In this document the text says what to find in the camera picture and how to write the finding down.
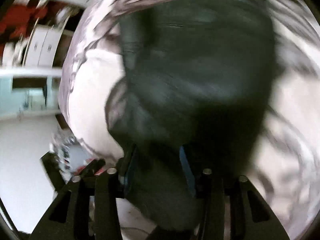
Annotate black leather jacket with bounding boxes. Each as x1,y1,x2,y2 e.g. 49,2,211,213
105,0,276,230

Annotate floral bed blanket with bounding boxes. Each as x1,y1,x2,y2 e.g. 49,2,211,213
58,0,319,239

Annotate white shelf unit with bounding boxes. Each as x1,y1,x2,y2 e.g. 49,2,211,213
1,0,84,120

